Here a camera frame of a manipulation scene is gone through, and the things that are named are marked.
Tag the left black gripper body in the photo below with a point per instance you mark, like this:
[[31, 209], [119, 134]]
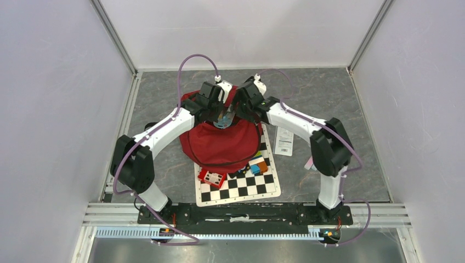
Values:
[[215, 108]]

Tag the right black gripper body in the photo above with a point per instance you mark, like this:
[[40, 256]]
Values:
[[243, 109]]

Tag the red backpack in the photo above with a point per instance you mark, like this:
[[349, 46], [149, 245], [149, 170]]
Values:
[[221, 150]]

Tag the white paper packet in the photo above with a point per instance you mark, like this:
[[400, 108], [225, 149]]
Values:
[[283, 143]]

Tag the correction tape blister pack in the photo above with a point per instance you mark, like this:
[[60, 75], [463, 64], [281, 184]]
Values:
[[224, 120]]

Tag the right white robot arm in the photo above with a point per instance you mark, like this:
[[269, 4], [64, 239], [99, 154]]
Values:
[[331, 149]]

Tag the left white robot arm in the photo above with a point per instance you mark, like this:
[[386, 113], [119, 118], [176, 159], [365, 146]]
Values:
[[133, 158]]

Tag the orange toy block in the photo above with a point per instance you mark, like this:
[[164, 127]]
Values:
[[262, 166]]

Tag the blue toy block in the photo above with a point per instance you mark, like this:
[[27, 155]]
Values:
[[255, 169]]

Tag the black toy block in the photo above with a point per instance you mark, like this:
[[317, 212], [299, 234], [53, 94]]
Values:
[[240, 173]]

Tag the red toy block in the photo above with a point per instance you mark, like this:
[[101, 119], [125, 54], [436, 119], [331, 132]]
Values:
[[213, 179]]

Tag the black white chessboard mat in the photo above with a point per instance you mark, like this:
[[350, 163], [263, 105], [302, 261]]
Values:
[[251, 188]]

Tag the pink highlighter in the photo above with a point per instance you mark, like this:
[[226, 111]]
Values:
[[309, 164]]

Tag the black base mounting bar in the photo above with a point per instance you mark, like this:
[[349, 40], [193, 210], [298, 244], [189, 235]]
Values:
[[253, 218]]

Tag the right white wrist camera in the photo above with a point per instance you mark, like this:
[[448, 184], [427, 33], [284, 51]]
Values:
[[259, 84]]

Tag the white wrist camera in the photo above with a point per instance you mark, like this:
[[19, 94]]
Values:
[[226, 88], [259, 84]]

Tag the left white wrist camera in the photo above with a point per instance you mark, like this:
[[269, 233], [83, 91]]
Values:
[[226, 88]]

